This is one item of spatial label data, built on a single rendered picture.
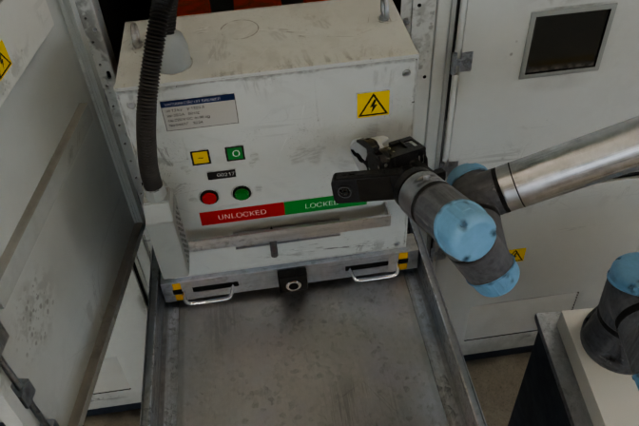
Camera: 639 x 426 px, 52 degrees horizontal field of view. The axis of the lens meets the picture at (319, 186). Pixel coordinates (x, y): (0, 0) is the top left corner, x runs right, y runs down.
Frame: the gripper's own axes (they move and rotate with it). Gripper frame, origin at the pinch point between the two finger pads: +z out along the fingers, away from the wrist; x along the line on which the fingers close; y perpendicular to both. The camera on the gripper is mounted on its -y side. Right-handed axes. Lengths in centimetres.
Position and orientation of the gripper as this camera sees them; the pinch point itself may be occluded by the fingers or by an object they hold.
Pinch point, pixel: (352, 147)
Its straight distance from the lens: 115.7
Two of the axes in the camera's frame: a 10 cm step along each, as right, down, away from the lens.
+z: -3.7, -4.1, 8.3
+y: 9.2, -2.9, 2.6
